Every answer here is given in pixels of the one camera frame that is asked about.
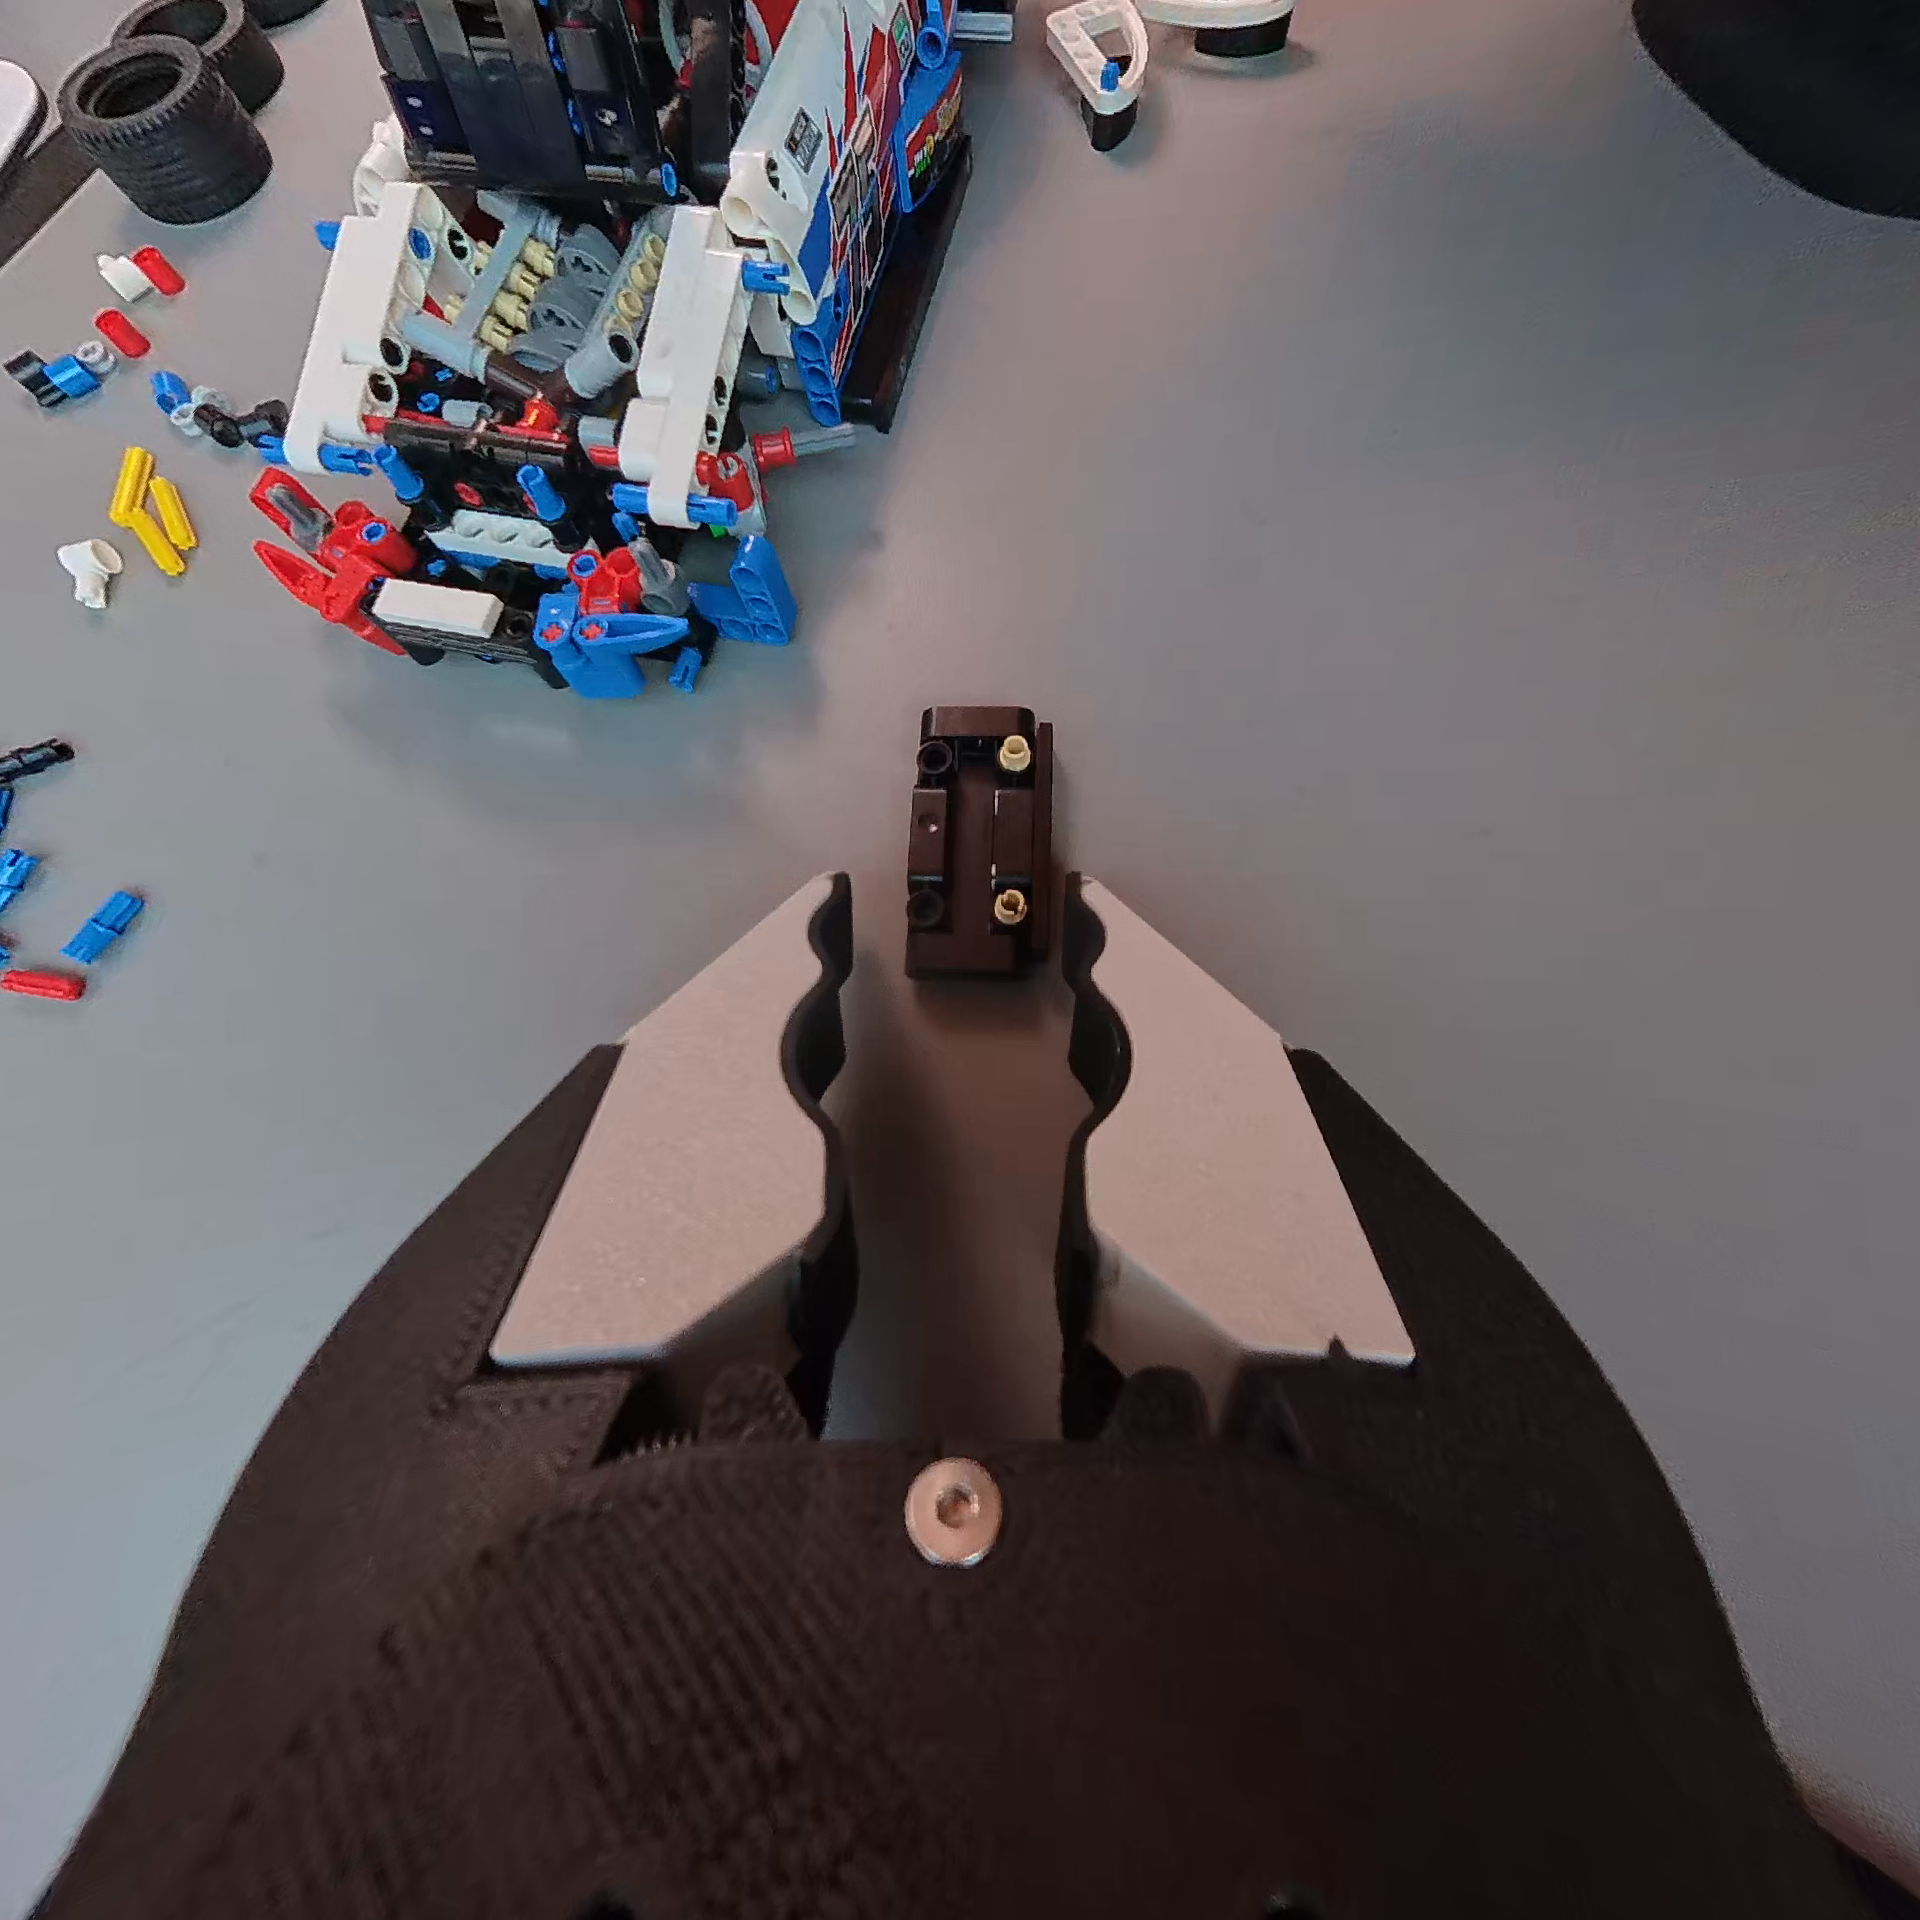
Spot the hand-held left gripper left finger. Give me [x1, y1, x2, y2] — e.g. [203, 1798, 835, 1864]
[489, 870, 857, 1444]

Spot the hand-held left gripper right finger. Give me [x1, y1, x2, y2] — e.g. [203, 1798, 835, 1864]
[1057, 870, 1420, 1444]

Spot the black brick assembly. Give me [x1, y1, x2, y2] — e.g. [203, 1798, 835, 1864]
[904, 703, 1058, 983]

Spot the pile of blue connector pins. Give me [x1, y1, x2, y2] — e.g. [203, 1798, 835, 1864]
[0, 736, 146, 1001]

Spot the toy brick race car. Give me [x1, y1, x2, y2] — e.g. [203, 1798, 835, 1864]
[248, 0, 975, 699]

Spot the blue grey connector cluster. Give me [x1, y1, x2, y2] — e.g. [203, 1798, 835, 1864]
[148, 365, 290, 453]

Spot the blue and black connector piece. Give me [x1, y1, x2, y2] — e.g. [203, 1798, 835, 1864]
[3, 343, 116, 412]

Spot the white curved brick piece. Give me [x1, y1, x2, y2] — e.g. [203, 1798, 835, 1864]
[1044, 0, 1155, 152]
[1140, 0, 1296, 61]

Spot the black chair armrest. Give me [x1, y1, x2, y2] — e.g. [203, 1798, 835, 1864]
[1632, 0, 1920, 221]

